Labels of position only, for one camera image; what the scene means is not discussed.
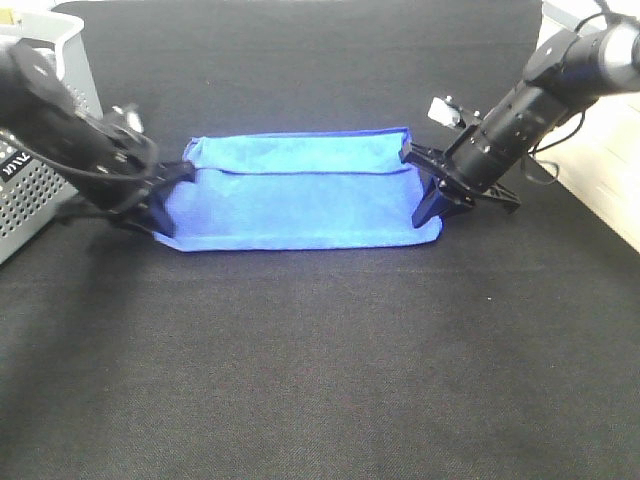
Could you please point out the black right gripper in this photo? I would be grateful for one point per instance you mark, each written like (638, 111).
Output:
(470, 169)

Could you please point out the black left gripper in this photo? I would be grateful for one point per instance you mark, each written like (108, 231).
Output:
(119, 177)

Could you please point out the blue microfiber towel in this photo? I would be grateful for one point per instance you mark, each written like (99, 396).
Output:
(298, 191)

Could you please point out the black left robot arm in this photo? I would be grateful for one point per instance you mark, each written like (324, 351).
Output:
(39, 112)

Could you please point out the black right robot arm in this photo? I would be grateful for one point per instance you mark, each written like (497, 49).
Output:
(565, 76)

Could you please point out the grey perforated plastic basket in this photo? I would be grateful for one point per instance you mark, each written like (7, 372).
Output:
(30, 190)

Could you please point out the white plastic storage box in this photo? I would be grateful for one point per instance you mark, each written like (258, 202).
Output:
(600, 164)

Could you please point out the black table mat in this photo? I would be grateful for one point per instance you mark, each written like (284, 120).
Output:
(507, 349)

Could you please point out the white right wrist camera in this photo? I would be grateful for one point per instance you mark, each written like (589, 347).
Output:
(451, 115)

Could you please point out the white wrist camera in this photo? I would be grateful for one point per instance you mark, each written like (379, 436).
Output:
(451, 115)
(127, 116)

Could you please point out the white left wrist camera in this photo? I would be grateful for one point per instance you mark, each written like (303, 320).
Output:
(127, 116)

